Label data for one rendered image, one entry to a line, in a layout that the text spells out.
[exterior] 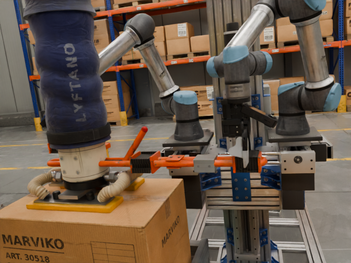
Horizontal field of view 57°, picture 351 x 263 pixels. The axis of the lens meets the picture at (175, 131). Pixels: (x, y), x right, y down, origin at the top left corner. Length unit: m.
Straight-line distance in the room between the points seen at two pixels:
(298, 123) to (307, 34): 0.40
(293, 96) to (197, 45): 6.86
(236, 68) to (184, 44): 7.40
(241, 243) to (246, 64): 1.15
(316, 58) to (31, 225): 1.20
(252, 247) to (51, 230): 1.12
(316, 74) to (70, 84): 0.94
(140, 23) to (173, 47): 6.90
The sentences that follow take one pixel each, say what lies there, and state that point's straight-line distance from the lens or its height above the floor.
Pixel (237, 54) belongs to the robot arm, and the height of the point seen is 1.41.
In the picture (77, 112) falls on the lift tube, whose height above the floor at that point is 1.28.
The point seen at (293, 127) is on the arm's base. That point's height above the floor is 1.07.
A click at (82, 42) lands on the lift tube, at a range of 1.15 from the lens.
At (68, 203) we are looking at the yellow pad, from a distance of 1.19.
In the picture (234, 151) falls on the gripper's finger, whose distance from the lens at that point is 1.00.
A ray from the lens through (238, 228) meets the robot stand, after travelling 1.85.
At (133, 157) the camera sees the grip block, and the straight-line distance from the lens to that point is 1.13.
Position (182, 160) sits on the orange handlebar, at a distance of 1.07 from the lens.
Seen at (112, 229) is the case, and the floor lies 0.93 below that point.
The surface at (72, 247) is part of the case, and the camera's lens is 1.15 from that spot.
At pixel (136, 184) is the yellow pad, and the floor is 0.97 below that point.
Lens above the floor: 1.39
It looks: 11 degrees down
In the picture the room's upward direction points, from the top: 6 degrees counter-clockwise
